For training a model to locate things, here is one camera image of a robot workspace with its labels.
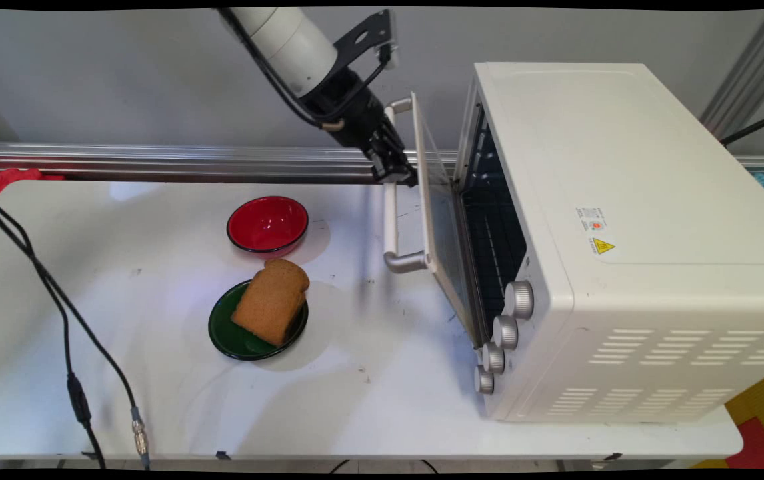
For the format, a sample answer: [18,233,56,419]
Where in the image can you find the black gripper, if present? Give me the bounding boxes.
[299,65,420,188]

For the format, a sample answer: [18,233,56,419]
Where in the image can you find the glass oven door with handle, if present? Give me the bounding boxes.
[382,91,484,349]

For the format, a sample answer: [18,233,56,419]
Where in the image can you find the red bowl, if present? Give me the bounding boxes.
[227,195,310,255]

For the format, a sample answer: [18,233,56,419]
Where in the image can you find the brown bread slice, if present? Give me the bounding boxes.
[231,258,311,348]

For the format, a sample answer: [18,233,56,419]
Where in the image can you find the largest silver oven knob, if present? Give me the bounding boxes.
[505,281,535,320]

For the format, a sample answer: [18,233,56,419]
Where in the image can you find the yellow warning sticker label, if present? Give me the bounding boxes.
[577,207,617,256]

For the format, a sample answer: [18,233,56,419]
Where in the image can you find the white toaster oven body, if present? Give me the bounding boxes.
[455,62,764,425]

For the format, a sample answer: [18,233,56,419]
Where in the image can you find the dark green plate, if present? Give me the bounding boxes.
[208,279,310,362]

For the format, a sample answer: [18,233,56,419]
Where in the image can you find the red cloth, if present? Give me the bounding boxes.
[0,167,66,204]

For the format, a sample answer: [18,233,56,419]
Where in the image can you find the yellow floor mat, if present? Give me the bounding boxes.
[692,365,764,469]

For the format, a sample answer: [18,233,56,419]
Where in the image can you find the red floor mat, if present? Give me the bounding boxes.
[725,417,764,470]

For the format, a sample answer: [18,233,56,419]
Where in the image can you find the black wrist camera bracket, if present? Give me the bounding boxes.
[332,9,400,75]

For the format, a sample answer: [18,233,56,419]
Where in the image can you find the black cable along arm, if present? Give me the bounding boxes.
[217,8,389,132]

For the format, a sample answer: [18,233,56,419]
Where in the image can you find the aluminium frame rail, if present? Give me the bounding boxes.
[0,141,764,187]

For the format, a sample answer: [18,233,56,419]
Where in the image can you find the black cable under table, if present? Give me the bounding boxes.
[327,459,441,474]

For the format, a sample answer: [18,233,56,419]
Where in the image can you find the thin black cable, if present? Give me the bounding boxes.
[721,107,764,147]

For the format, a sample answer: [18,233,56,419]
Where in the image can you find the black cable with metal connector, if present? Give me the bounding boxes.
[0,188,151,470]

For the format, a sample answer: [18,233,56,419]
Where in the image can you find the aluminium frame post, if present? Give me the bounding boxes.
[699,9,764,141]

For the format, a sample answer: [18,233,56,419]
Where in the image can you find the black cable with black plug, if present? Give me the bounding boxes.
[0,213,107,470]

